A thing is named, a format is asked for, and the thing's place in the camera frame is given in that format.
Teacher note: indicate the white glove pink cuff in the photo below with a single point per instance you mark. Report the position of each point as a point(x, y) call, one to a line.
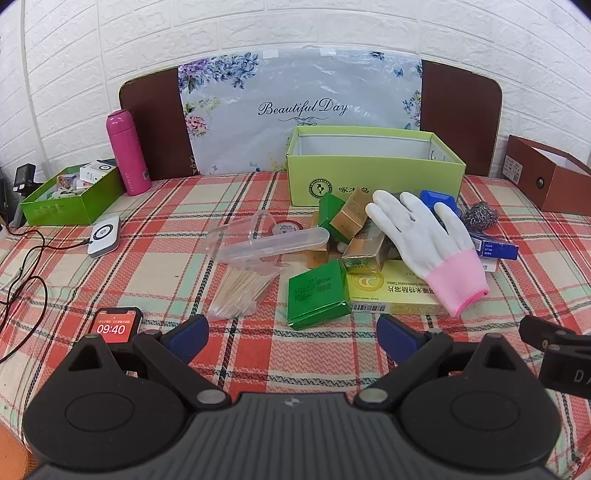
point(425, 240)

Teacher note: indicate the black device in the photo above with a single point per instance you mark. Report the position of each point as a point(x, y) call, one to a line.
point(24, 177)

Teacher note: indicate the brown shoe box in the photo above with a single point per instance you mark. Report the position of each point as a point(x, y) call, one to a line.
point(554, 182)

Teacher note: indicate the blue medicine box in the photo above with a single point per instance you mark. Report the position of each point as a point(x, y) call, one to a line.
point(496, 247)

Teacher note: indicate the floral plastic bag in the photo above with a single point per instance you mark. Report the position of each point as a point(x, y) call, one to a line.
point(300, 92)

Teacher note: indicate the yellow medicine box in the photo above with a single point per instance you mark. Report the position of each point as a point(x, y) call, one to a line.
point(392, 290)

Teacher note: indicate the olive gold carton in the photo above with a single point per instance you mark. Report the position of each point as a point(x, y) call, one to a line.
point(367, 251)

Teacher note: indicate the small green carton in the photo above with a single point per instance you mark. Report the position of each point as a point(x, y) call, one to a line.
point(331, 210)

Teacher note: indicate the clear plastic case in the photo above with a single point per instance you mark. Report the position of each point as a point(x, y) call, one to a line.
point(295, 242)

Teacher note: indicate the brown wooden headboard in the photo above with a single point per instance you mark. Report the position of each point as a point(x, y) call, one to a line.
point(152, 124)

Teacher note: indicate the light green cardboard box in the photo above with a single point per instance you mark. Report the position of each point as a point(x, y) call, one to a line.
point(369, 177)

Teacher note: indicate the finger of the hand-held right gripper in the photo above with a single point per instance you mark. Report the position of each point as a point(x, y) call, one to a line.
point(542, 334)

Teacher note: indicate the blue tissue packet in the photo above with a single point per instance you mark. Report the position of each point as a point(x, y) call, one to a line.
point(438, 199)

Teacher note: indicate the clear plastic cup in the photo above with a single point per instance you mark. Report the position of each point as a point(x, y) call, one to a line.
point(235, 235)

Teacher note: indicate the white wall pipe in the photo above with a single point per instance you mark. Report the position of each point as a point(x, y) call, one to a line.
point(34, 92)

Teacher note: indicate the pink thermos bottle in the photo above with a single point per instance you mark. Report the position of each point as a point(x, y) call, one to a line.
point(127, 152)

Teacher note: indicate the white medicine box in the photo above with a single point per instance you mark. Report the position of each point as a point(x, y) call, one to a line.
point(489, 265)

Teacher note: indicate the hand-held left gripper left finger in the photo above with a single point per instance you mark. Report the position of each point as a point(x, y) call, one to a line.
point(187, 338)

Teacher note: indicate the smartphone with red screen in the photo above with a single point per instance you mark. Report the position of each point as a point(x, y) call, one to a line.
point(114, 325)

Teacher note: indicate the plaid blanket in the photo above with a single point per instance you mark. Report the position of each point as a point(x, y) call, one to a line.
point(161, 277)

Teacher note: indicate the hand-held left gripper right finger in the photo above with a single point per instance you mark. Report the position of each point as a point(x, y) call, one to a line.
point(398, 338)

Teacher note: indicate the bag of wooden swabs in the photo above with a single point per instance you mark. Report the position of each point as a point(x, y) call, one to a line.
point(240, 290)

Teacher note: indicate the dark green cardboard tray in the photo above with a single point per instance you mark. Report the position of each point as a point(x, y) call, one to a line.
point(60, 207)

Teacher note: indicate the red tape roll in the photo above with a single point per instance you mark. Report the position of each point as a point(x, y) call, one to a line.
point(287, 227)

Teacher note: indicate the steel wool scourer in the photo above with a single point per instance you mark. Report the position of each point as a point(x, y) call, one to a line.
point(481, 216)

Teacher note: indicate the small picture carton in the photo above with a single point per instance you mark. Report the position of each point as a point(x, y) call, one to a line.
point(66, 183)

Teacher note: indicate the white round-marked gadget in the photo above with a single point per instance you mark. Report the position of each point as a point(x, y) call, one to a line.
point(98, 170)

